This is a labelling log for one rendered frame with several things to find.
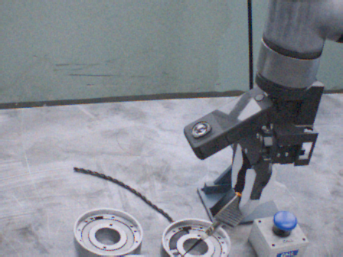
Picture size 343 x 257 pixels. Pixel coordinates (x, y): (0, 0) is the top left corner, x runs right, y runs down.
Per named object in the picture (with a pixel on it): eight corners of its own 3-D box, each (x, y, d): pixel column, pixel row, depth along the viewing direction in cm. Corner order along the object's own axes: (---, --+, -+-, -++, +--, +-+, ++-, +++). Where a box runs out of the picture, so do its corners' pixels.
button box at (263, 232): (264, 268, 84) (272, 248, 81) (247, 239, 89) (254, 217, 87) (307, 260, 86) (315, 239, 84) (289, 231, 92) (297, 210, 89)
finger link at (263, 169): (264, 205, 71) (278, 147, 67) (253, 206, 70) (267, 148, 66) (251, 185, 75) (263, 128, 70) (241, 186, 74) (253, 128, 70)
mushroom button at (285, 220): (272, 249, 84) (280, 227, 82) (262, 232, 87) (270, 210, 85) (293, 245, 86) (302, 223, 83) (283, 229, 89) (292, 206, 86)
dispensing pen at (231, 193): (168, 245, 80) (249, 167, 75) (189, 254, 82) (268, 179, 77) (172, 255, 78) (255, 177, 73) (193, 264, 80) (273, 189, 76)
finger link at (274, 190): (281, 223, 75) (296, 168, 71) (243, 229, 74) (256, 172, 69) (272, 210, 78) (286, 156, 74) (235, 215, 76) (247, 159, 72)
